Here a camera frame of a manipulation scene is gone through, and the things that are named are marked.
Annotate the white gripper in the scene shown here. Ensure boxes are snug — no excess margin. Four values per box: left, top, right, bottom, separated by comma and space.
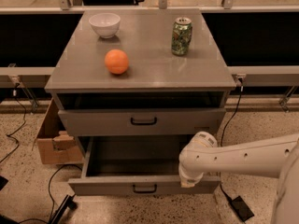
178, 132, 218, 189

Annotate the grey drawer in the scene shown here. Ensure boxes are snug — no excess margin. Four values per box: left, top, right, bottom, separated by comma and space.
59, 108, 225, 136
68, 135, 220, 196

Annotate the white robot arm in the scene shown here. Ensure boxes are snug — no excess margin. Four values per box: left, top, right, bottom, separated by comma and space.
178, 132, 299, 224

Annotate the grey drawer cabinet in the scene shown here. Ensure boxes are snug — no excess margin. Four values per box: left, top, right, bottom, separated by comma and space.
44, 7, 237, 151

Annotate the grey top drawer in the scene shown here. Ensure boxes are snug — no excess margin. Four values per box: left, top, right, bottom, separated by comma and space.
59, 108, 225, 136

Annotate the black power adapter right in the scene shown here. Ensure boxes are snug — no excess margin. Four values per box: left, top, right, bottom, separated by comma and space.
230, 196, 254, 222

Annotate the black device bottom left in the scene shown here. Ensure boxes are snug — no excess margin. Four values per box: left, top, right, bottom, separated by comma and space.
48, 195, 78, 224

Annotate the brown cardboard box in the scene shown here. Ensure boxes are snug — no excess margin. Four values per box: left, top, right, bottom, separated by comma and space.
36, 101, 83, 164

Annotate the orange fruit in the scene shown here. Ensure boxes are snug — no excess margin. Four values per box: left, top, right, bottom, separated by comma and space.
105, 49, 129, 75

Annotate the green soda can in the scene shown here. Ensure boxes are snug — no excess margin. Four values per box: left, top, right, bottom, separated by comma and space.
171, 17, 192, 56

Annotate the white ceramic bowl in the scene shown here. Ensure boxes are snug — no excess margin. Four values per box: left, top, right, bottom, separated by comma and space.
89, 13, 121, 38

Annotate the black cable right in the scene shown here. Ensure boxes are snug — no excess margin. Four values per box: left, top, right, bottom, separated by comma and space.
218, 77, 245, 201

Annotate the black cable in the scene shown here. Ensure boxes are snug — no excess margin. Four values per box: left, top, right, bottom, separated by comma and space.
18, 163, 83, 224
0, 82, 28, 165
218, 77, 245, 201

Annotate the black cable bottom left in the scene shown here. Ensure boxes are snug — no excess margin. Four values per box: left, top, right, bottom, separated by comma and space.
18, 163, 83, 224

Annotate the metal railing frame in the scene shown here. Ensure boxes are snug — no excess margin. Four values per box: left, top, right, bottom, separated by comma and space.
1, 0, 298, 109

